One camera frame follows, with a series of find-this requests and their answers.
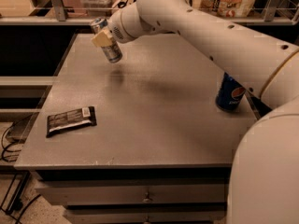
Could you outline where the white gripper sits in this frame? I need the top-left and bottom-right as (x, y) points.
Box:
(92, 11), (135, 47)

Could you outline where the silver blue redbull can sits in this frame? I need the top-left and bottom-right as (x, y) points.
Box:
(90, 18), (122, 63)

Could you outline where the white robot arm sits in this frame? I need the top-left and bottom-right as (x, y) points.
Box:
(93, 0), (299, 224)

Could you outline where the blue pepsi can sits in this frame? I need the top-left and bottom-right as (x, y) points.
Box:
(215, 73), (246, 112)

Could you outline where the black snack bar wrapper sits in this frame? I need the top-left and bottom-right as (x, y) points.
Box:
(46, 106), (97, 138)

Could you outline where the grey drawer cabinet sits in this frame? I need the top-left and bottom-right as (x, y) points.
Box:
(16, 34), (255, 224)

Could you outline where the round metal drawer knob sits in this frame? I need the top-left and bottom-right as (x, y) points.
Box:
(143, 193), (152, 203)

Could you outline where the grey metal shelf rail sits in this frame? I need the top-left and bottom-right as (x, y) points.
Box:
(0, 0), (299, 25)

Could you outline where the black cables left floor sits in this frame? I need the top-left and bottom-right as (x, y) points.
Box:
(0, 115), (41, 224)

